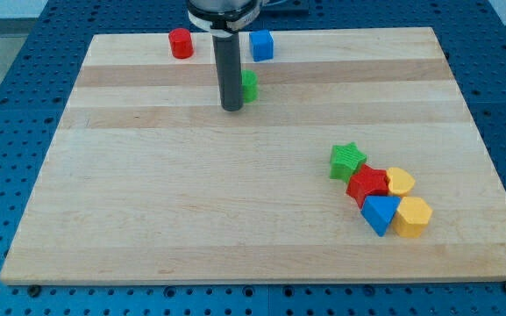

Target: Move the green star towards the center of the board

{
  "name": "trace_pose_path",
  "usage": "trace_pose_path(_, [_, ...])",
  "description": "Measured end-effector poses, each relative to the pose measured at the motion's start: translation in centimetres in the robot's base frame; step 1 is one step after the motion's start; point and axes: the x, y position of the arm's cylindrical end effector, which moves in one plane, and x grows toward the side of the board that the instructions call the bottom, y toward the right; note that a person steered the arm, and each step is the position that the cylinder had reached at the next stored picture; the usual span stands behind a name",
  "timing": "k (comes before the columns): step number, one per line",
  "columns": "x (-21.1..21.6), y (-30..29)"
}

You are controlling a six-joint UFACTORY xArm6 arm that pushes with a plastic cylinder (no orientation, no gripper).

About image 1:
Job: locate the yellow heart block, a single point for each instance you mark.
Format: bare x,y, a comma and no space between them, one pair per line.
400,182

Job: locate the blue triangle block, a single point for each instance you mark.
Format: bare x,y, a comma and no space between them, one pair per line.
378,211

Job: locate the green star block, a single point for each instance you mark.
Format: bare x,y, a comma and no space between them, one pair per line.
346,160

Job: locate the red star block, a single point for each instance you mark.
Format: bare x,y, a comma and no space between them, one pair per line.
367,182

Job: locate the blue cube block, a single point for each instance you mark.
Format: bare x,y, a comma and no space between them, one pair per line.
261,44

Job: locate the wooden board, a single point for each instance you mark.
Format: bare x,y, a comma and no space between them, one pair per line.
149,181

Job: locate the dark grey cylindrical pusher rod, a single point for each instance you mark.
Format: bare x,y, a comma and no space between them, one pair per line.
228,64

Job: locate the green cylinder block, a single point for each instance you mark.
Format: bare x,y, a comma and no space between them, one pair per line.
249,81

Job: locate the yellow hexagon block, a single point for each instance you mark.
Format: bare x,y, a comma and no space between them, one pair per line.
413,215

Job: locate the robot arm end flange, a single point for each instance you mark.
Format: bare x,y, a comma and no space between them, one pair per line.
223,18

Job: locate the red cylinder block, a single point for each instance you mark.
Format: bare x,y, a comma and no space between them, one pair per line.
181,44

